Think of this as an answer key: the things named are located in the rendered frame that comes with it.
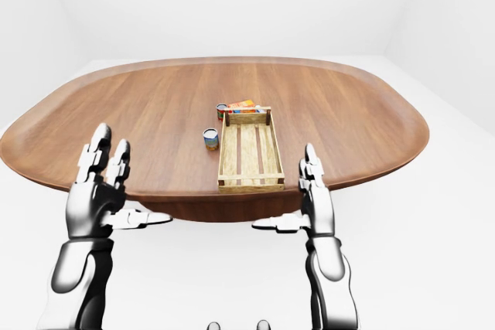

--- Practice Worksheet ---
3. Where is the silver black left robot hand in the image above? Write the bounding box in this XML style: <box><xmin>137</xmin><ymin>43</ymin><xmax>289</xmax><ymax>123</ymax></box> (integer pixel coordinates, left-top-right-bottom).
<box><xmin>64</xmin><ymin>122</ymin><xmax>173</xmax><ymax>242</ymax></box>

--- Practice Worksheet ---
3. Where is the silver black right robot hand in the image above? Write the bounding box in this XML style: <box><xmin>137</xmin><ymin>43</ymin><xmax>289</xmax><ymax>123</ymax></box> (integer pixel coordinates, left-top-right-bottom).
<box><xmin>251</xmin><ymin>142</ymin><xmax>336</xmax><ymax>240</ymax></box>

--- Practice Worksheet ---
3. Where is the wooden slat tray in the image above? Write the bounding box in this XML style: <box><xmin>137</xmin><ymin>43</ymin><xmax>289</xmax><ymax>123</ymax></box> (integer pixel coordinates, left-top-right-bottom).
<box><xmin>217</xmin><ymin>106</ymin><xmax>286</xmax><ymax>194</ymax></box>

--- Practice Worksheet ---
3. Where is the blue orange soup tin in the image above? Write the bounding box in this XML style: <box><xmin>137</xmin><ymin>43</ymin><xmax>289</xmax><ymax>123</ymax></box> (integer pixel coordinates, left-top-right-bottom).
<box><xmin>202</xmin><ymin>128</ymin><xmax>220</xmax><ymax>151</ymax></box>

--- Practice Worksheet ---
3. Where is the orange printed food box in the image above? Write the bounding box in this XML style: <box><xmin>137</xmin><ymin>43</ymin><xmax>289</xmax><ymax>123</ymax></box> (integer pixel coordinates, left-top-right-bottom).
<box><xmin>227</xmin><ymin>99</ymin><xmax>262</xmax><ymax>114</ymax></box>

